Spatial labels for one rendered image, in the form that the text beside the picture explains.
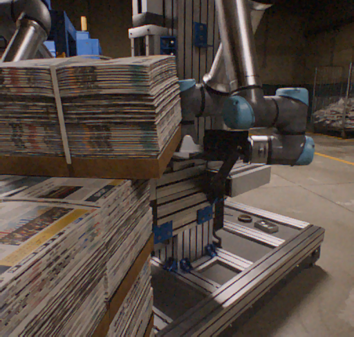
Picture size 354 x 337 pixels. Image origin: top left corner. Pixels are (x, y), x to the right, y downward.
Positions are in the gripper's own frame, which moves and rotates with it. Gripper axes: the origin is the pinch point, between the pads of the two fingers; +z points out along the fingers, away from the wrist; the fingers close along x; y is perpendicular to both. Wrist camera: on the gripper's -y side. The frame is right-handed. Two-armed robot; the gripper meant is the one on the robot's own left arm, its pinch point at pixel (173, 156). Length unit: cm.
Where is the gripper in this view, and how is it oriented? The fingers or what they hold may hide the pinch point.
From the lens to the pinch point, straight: 83.3
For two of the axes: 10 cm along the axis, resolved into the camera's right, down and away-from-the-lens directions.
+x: -1.5, 0.2, -9.9
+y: 0.3, -10.0, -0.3
